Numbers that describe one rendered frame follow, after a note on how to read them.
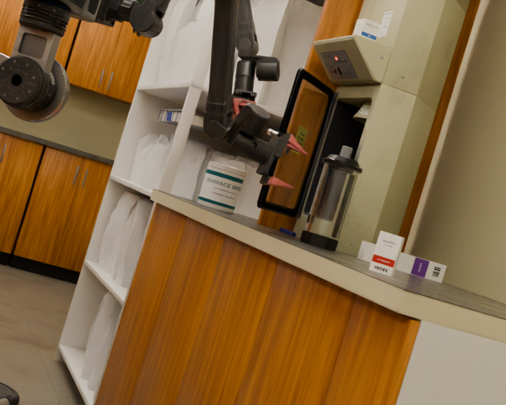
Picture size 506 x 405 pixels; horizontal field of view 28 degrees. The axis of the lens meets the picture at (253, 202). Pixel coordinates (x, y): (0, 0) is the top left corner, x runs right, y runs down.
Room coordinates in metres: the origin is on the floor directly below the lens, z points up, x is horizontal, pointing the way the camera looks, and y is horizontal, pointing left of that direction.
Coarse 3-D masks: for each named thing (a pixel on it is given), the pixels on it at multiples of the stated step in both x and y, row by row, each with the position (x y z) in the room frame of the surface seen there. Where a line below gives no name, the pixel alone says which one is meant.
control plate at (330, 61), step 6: (324, 54) 2.94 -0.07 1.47; (330, 54) 2.90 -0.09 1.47; (336, 54) 2.86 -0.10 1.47; (342, 54) 2.82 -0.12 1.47; (324, 60) 2.97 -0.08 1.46; (330, 60) 2.93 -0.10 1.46; (336, 60) 2.89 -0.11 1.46; (342, 60) 2.85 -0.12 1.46; (348, 60) 2.81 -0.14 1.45; (330, 66) 2.95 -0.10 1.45; (336, 66) 2.91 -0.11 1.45; (342, 66) 2.87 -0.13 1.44; (348, 66) 2.83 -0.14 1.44; (330, 72) 2.98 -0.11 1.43; (342, 72) 2.89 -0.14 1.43; (348, 72) 2.85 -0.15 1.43; (354, 72) 2.81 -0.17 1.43; (336, 78) 2.96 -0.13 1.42; (342, 78) 2.91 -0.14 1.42; (348, 78) 2.87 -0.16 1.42
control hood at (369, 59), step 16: (320, 48) 2.95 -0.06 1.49; (336, 48) 2.85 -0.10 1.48; (352, 48) 2.74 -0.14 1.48; (368, 48) 2.71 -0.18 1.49; (384, 48) 2.72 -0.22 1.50; (352, 64) 2.80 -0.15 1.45; (368, 64) 2.71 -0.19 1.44; (384, 64) 2.72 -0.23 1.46; (336, 80) 2.97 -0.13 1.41; (352, 80) 2.86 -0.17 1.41; (368, 80) 2.76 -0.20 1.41
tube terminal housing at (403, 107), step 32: (384, 0) 2.88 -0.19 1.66; (416, 0) 2.74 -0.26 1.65; (448, 0) 2.78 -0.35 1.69; (416, 32) 2.74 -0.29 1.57; (448, 32) 2.85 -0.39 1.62; (416, 64) 2.75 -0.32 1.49; (448, 64) 2.92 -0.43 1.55; (352, 96) 2.90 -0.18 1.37; (384, 96) 2.73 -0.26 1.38; (416, 96) 2.76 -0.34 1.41; (384, 128) 2.74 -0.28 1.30; (416, 128) 2.83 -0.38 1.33; (384, 160) 2.75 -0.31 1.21; (416, 160) 2.90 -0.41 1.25; (384, 192) 2.76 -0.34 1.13; (352, 224) 2.74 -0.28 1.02; (384, 224) 2.81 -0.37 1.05
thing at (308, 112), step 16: (304, 80) 2.79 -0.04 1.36; (304, 96) 2.82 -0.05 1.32; (320, 96) 2.93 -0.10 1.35; (304, 112) 2.85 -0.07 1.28; (320, 112) 2.96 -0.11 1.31; (288, 128) 2.78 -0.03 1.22; (304, 128) 2.88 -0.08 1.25; (304, 144) 2.92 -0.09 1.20; (288, 160) 2.84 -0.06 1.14; (304, 160) 2.95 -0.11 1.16; (288, 176) 2.87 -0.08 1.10; (304, 176) 2.99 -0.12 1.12; (272, 192) 2.80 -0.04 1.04; (288, 192) 2.91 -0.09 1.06
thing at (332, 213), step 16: (336, 160) 2.57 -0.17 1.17; (320, 176) 2.61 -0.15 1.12; (336, 176) 2.57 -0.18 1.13; (352, 176) 2.58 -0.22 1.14; (320, 192) 2.59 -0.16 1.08; (336, 192) 2.57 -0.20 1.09; (352, 192) 2.61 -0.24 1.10; (320, 208) 2.58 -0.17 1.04; (336, 208) 2.58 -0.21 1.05; (320, 224) 2.57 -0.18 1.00; (336, 224) 2.58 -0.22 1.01
